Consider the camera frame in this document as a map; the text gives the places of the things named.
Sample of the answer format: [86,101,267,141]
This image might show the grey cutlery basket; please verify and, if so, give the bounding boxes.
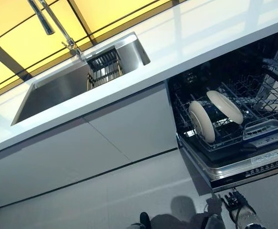
[242,118,278,144]

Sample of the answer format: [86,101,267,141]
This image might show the black cabinet toe kick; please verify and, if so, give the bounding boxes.
[0,149,179,215]

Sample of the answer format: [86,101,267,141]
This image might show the black dishwasher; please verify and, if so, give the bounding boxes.
[171,71,278,151]

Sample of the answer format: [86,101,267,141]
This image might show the chrome kitchen faucet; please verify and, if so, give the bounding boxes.
[28,0,85,62]

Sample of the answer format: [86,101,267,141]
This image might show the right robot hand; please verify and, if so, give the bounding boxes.
[221,187,250,214]

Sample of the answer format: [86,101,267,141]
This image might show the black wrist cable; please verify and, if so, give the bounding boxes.
[234,207,243,229]

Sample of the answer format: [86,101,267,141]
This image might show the white cabinet door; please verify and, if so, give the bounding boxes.
[87,82,179,164]
[0,116,133,208]

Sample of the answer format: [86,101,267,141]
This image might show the stainless steel sink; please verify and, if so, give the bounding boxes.
[11,32,151,126]

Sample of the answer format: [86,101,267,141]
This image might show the black dish drying rack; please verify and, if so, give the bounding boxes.
[86,47,126,91]

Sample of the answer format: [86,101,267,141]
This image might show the cream ceramic plate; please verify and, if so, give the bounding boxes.
[188,100,216,144]
[206,90,244,125]

